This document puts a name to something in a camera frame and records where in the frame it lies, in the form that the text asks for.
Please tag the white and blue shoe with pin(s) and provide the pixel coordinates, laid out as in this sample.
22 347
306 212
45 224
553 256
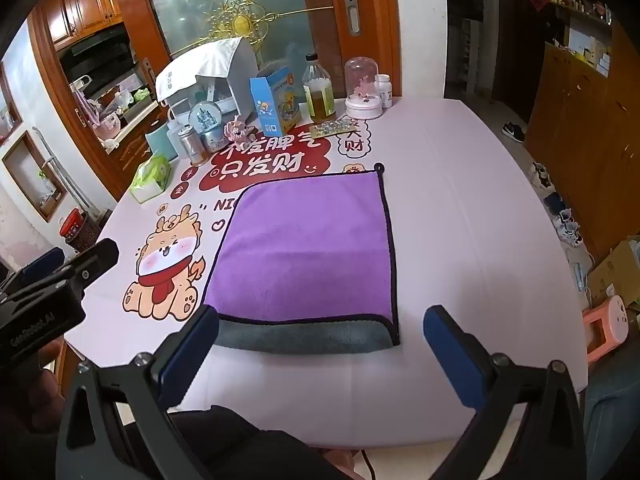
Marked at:
570 230

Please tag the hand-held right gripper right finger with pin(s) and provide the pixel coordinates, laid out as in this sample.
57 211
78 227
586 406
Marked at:
452 355

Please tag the wooden cabinet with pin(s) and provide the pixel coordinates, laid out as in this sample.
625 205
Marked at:
580 135

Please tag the wooden kitchen wall cabinets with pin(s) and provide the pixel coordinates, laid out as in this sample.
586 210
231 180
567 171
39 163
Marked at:
82 7

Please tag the pill blister pack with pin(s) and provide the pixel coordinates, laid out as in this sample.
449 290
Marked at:
334 128

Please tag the printed pink tablecloth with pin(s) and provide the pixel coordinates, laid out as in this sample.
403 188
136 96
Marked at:
475 235

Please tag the wooden window frame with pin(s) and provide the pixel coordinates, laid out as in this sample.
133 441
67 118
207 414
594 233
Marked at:
30 175

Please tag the snow globe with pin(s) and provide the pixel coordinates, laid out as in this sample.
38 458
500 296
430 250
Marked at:
206 122

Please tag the white and black shoe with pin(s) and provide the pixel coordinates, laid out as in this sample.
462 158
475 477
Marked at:
540 174

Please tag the purple towel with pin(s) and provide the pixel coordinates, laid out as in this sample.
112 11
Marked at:
310 250

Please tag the blue carton box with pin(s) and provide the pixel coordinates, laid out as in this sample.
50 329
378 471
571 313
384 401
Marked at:
272 105

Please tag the black sneaker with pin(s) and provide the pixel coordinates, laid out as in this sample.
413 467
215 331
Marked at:
514 132

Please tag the metal can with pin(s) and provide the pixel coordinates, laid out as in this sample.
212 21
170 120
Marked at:
192 146

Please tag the white pill bottle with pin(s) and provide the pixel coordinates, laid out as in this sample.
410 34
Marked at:
384 92

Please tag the dark blue shoe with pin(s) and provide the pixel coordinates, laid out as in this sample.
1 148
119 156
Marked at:
555 203

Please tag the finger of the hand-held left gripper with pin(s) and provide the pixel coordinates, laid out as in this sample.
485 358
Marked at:
95 257
45 260

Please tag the glass dome with pink flowers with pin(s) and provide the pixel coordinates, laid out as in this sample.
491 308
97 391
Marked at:
363 85

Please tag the wall shelf with small boxes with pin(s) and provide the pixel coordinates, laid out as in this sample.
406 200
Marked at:
582 35

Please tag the cardboard box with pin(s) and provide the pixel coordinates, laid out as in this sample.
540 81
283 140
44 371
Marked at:
617 272

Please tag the pink plastic stool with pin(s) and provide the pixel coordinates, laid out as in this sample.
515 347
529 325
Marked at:
607 322

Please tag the person's left hand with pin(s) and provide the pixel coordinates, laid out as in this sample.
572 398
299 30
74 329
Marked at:
47 385

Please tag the pink bag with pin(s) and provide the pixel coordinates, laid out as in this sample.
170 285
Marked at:
102 122

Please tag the black range hood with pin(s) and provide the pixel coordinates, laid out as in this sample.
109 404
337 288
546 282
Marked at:
97 55

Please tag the green tissue pack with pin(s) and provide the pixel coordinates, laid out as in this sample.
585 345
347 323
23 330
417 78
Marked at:
150 180

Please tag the glass bottle with yellow liquid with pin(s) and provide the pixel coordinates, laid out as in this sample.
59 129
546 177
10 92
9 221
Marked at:
319 97

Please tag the dark blue cloth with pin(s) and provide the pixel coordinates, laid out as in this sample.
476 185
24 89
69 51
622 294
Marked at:
615 420

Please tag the pink flower ornament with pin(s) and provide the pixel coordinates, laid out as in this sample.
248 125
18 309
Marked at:
239 130

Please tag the translucent squeeze bottle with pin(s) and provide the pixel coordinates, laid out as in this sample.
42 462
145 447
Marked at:
174 130

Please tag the wooden door with frosted glass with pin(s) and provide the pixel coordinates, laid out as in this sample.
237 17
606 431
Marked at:
200 5

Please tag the teal cup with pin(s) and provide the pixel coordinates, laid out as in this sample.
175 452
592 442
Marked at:
159 142

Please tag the red-lidded jar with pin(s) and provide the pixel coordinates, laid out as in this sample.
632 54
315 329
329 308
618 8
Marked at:
75 227

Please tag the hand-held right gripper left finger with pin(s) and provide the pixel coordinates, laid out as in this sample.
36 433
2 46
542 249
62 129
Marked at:
192 347

